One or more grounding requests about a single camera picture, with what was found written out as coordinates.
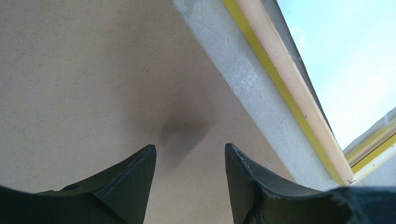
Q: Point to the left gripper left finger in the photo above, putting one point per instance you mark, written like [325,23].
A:
[116,195]

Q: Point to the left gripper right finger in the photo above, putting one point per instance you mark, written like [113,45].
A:
[260,196]

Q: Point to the yellow picture frame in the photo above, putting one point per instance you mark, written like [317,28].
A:
[264,28]

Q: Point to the building and sky photo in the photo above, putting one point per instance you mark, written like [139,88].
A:
[349,50]

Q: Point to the brown backing board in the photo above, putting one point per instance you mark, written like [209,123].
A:
[85,84]

